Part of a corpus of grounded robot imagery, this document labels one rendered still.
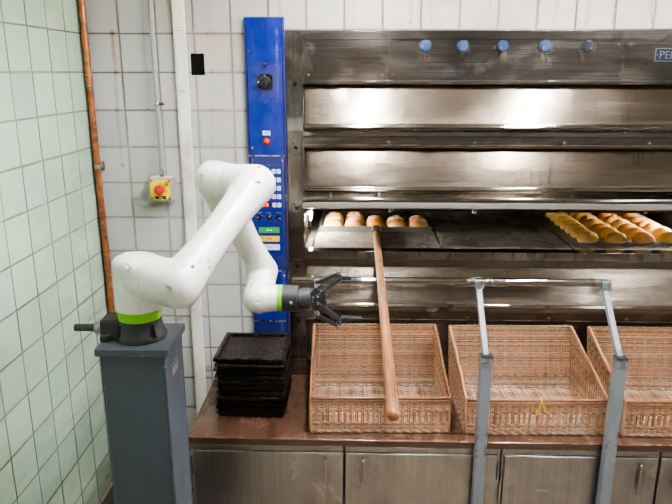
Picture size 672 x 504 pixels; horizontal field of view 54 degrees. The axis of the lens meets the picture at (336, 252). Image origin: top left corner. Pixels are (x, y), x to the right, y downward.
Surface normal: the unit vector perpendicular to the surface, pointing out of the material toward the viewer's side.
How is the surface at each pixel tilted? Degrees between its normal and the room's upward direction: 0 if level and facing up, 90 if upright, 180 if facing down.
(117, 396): 90
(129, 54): 90
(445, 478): 90
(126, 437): 90
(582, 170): 70
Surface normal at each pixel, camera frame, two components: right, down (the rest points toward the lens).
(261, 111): -0.04, 0.26
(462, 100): -0.03, -0.08
